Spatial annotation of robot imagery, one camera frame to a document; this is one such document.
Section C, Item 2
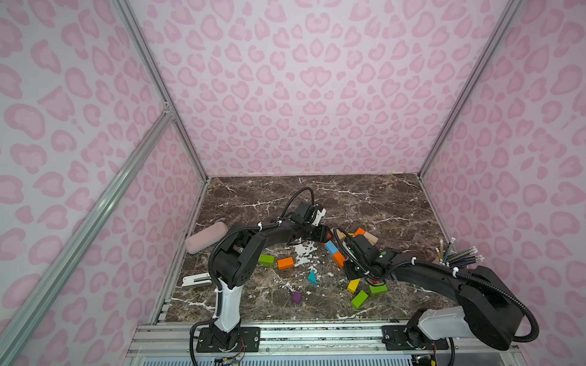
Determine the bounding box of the natural wood block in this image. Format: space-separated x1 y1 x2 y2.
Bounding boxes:
363 232 378 245

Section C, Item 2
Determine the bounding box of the light blue block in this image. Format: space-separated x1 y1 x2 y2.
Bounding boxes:
324 240 339 256

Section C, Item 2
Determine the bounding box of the teal triangle block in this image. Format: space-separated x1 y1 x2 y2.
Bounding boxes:
308 271 317 286

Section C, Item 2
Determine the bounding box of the green block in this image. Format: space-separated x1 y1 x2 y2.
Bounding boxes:
258 254 276 267
351 291 369 309
369 284 388 295

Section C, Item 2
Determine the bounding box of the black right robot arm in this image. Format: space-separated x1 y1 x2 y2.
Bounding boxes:
330 227 540 351

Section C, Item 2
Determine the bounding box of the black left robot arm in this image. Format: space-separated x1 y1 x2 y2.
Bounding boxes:
189 187 329 349

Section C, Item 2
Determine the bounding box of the yellow block centre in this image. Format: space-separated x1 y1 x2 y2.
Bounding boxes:
346 279 360 294

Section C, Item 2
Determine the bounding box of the green block bottom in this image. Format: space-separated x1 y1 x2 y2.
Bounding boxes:
351 291 369 309

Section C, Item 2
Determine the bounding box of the purple cube block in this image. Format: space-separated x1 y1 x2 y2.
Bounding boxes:
292 292 303 303

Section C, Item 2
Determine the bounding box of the bundle of pencils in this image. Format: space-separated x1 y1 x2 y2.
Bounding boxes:
436 237 485 268

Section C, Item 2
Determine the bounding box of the pink pencil case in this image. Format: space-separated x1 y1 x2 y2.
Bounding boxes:
185 221 228 255

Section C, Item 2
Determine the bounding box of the white stapler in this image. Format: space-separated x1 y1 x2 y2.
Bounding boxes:
181 273 212 288

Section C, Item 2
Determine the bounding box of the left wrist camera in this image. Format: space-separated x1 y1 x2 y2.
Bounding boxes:
311 204 327 227

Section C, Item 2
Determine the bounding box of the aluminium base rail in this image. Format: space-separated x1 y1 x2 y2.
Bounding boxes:
123 320 526 365

